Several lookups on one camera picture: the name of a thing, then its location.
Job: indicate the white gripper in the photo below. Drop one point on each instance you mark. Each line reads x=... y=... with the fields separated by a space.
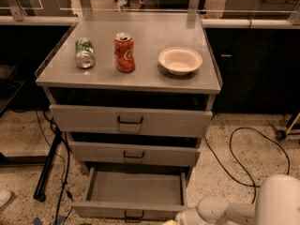
x=184 y=218

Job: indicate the grey bottom drawer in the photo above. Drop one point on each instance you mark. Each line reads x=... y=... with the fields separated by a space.
x=133 y=192

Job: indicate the grey drawer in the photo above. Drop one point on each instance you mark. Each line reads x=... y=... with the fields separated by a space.
x=116 y=120
x=135 y=154
x=133 y=192

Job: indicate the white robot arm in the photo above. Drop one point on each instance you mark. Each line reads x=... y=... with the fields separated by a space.
x=278 y=203

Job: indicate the grey middle drawer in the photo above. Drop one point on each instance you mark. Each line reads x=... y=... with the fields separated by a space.
x=135 y=154

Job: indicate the grey metal drawer cabinet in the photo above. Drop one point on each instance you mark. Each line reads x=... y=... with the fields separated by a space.
x=149 y=86

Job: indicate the grey top drawer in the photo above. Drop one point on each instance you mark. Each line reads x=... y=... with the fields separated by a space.
x=116 y=120

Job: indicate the blue tape on floor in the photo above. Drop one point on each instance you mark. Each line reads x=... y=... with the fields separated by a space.
x=60 y=220

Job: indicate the caster wheel cart base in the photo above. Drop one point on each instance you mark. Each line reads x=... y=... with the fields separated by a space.
x=292 y=128

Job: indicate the black stand leg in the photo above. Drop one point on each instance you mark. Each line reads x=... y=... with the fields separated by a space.
x=39 y=194

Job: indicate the white paper bowl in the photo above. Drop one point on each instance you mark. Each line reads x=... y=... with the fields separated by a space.
x=180 y=61

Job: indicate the red cola can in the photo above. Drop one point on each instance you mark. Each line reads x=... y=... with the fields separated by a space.
x=124 y=52

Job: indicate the white shoe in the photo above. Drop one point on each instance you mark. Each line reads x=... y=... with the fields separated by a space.
x=5 y=196

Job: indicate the green soda can lying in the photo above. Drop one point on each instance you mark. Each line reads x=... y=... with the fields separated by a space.
x=85 y=56

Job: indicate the white horizontal rail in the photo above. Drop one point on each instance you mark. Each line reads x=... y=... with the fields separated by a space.
x=207 y=23

